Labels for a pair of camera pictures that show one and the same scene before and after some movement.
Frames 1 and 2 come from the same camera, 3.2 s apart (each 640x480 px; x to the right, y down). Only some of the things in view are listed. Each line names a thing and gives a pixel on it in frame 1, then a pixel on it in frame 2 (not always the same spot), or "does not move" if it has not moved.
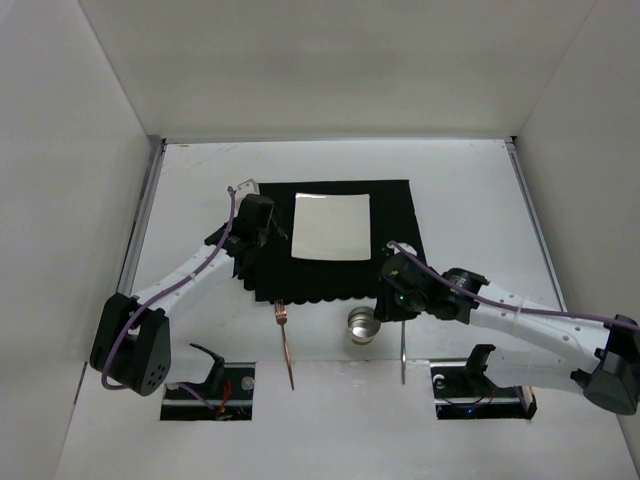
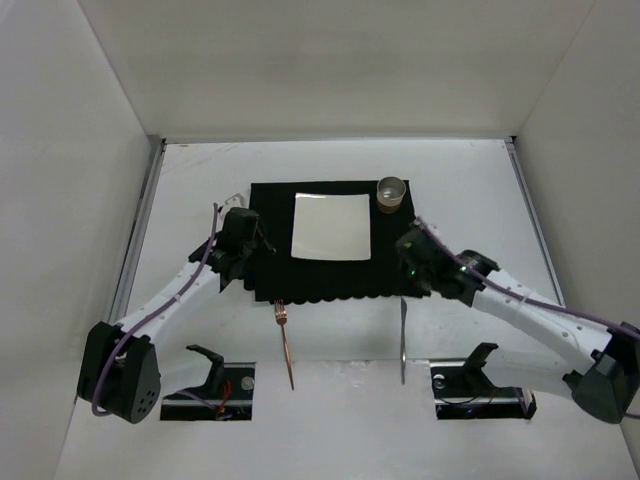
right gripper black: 388,307 -> 410,245
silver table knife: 403,353 does not move
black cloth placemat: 282,278 does not move
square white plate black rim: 332,227 does not move
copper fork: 281,318 does not move
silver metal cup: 362,325 -> 390,192
